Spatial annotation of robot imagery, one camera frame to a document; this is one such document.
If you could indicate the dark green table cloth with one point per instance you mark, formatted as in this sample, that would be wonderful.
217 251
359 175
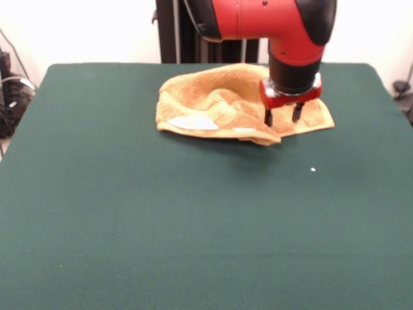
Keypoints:
129 226

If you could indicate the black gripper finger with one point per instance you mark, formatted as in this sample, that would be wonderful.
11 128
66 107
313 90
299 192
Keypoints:
297 113
268 116

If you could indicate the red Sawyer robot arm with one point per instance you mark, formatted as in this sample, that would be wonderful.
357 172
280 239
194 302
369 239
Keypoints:
274 22

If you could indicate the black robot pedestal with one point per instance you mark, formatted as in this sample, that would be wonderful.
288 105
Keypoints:
167 32

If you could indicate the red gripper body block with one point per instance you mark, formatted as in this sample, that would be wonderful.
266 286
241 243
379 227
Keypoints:
287 100

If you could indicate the orange terry towel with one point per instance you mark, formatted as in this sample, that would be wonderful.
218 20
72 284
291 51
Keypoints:
200 93

